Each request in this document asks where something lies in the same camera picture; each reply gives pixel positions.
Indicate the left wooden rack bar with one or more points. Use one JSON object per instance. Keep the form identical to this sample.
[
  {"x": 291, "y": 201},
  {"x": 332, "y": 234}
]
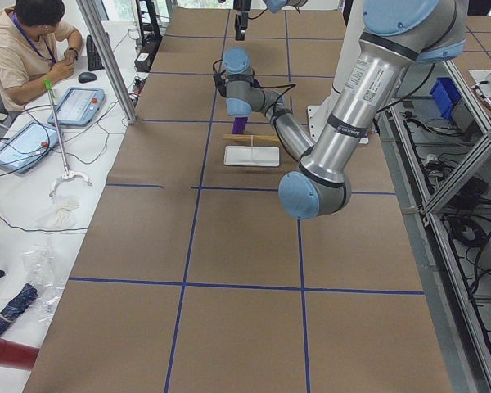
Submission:
[{"x": 251, "y": 138}]

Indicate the blue storage bin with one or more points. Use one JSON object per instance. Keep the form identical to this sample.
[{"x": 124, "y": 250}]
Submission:
[{"x": 446, "y": 96}]

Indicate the white crumpled cloth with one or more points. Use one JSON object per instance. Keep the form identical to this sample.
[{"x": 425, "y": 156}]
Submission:
[{"x": 60, "y": 215}]

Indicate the white towel rack base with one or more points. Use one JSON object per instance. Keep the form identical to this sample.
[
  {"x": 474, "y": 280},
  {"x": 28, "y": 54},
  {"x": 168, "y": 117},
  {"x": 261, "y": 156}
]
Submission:
[{"x": 251, "y": 156}]

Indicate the purple towel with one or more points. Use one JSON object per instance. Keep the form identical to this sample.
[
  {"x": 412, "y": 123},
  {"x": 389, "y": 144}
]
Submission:
[{"x": 239, "y": 125}]

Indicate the black computer mouse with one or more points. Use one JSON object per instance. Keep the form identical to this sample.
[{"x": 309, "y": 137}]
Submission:
[{"x": 87, "y": 77}]

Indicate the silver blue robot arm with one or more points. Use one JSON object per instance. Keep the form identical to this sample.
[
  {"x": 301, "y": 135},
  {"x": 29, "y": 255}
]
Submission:
[{"x": 395, "y": 35}]

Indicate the upper teach pendant tablet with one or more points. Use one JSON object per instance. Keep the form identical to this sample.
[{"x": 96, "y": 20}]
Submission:
[{"x": 78, "y": 106}]

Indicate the red cylinder tube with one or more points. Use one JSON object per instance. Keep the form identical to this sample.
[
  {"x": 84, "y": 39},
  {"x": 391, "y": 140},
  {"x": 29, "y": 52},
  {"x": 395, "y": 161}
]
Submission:
[{"x": 16, "y": 355}]

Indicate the black keyboard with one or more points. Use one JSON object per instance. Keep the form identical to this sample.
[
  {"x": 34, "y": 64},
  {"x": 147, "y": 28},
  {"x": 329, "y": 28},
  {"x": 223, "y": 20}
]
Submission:
[{"x": 94, "y": 61}]

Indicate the lower teach pendant tablet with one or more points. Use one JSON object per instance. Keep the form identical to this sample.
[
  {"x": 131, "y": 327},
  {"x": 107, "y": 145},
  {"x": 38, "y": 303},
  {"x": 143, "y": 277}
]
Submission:
[{"x": 27, "y": 147}]

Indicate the teach pendant tablet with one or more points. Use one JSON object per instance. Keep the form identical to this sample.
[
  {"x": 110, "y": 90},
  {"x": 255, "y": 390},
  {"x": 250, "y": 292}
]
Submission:
[
  {"x": 27, "y": 147},
  {"x": 78, "y": 106}
]

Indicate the grabber stick green handle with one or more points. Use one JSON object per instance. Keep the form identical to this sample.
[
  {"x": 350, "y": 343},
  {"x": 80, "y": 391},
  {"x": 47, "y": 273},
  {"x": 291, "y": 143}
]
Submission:
[{"x": 68, "y": 174}]

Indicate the folded dark blue umbrella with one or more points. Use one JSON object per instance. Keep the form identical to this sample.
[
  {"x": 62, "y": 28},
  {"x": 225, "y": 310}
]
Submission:
[{"x": 17, "y": 306}]

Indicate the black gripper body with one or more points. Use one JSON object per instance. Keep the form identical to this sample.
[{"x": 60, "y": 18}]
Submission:
[{"x": 234, "y": 118}]

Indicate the white camera pole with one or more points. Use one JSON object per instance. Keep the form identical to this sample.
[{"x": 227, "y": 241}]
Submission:
[{"x": 348, "y": 49}]

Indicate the grey aluminium frame post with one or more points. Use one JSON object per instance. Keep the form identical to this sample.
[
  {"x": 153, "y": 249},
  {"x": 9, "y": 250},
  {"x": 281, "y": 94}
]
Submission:
[{"x": 92, "y": 20}]

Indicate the clear plastic bag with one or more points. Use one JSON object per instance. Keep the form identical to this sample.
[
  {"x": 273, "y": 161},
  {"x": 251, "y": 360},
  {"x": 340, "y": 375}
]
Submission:
[{"x": 46, "y": 279}]

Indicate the seated person beige shirt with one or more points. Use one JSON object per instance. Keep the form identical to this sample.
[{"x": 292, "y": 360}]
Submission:
[{"x": 35, "y": 45}]

